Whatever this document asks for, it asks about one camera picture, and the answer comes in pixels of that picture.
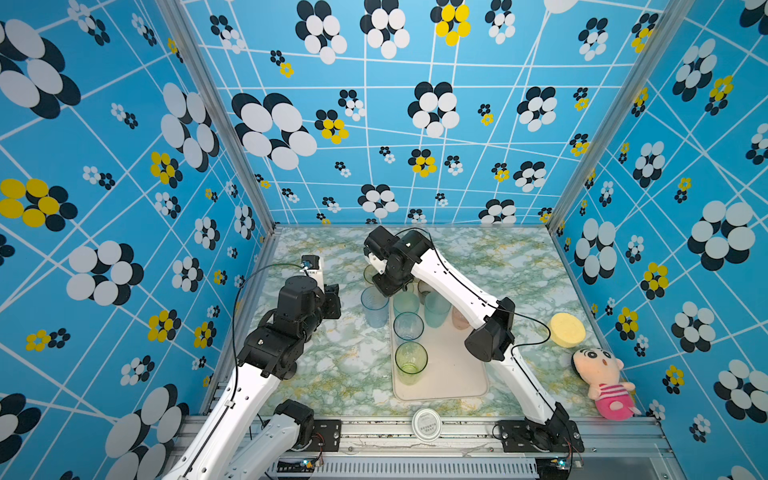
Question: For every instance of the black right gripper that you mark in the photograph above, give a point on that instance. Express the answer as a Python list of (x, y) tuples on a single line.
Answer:
[(379, 283)]

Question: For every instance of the beige plastic tray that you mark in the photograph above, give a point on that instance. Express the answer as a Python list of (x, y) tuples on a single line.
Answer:
[(452, 372)]

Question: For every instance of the yellow short glass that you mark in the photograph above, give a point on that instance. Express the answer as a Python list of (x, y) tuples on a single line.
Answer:
[(369, 273)]

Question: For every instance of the blue short glass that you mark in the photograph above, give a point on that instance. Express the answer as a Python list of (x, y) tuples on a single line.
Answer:
[(375, 307)]

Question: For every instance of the yellow sponge ball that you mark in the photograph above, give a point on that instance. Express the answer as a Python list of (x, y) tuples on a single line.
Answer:
[(567, 330)]

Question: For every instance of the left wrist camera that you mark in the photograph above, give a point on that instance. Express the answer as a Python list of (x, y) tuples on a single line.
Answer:
[(313, 266)]

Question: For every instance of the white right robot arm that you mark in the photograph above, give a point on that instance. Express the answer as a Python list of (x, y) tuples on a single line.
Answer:
[(411, 255)]

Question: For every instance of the aluminium front rail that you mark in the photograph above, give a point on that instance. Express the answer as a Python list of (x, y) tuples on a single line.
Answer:
[(472, 448)]

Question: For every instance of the pink plush doll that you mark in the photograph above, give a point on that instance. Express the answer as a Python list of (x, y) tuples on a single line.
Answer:
[(601, 371)]

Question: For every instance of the teal glass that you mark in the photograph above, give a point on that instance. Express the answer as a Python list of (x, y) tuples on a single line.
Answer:
[(405, 302)]

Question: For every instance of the pink dotted glass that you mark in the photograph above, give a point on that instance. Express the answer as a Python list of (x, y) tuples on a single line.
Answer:
[(459, 321)]

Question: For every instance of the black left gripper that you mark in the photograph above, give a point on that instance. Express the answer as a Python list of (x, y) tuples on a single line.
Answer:
[(332, 300)]

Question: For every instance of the aluminium corner post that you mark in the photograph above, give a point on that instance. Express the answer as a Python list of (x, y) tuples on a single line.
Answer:
[(670, 21), (182, 32)]

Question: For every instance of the aluminium corner post right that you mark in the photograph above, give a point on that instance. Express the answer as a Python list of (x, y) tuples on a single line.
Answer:
[(670, 21)]

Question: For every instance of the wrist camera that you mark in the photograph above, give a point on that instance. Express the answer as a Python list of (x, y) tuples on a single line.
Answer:
[(313, 266), (377, 247)]

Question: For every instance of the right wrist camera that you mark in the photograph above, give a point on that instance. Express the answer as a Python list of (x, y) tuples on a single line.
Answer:
[(377, 247)]

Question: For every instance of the teal glass lowest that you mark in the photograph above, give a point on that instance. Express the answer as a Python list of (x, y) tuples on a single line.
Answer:
[(437, 309)]

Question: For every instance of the aluminium corner post left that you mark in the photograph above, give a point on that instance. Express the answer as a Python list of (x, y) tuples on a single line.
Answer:
[(182, 32)]

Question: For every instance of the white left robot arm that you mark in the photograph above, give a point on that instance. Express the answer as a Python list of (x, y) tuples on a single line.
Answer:
[(269, 356)]

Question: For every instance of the small grey glass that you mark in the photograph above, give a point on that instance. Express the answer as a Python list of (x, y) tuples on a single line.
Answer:
[(423, 290)]

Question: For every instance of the green short glass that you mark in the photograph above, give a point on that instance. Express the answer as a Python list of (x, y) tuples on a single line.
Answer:
[(411, 359)]

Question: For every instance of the white round lid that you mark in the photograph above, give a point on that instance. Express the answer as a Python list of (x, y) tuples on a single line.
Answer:
[(426, 425)]

